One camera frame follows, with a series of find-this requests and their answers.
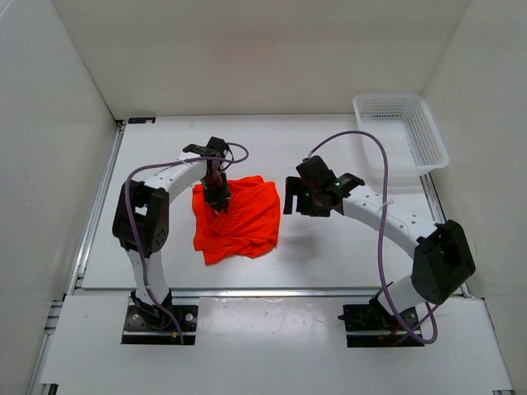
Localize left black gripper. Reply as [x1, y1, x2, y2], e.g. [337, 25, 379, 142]
[200, 171, 231, 213]

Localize orange shorts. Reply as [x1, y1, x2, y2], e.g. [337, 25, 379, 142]
[192, 175, 282, 266]

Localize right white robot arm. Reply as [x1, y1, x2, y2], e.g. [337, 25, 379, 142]
[283, 156, 476, 329]

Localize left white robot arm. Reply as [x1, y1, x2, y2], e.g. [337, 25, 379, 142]
[112, 137, 234, 332]

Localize black label sticker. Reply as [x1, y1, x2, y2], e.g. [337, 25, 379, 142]
[128, 117, 156, 124]

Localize white plastic basket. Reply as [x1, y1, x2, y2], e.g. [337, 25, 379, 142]
[352, 93, 450, 186]

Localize front aluminium rail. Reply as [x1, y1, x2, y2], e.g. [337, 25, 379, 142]
[171, 287, 379, 298]

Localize right aluminium frame rail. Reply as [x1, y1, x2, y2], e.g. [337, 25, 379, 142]
[425, 168, 526, 394]

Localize aluminium frame rail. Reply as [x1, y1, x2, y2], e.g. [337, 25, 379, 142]
[26, 119, 128, 394]
[425, 168, 526, 394]

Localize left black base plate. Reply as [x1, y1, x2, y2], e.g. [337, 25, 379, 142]
[121, 301, 198, 346]

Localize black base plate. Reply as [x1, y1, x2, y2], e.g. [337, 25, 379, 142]
[338, 304, 423, 348]
[121, 301, 198, 346]

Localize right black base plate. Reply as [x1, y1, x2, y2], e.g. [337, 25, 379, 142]
[338, 304, 423, 348]

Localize left aluminium frame rail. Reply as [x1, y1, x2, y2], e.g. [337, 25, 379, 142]
[26, 119, 128, 394]

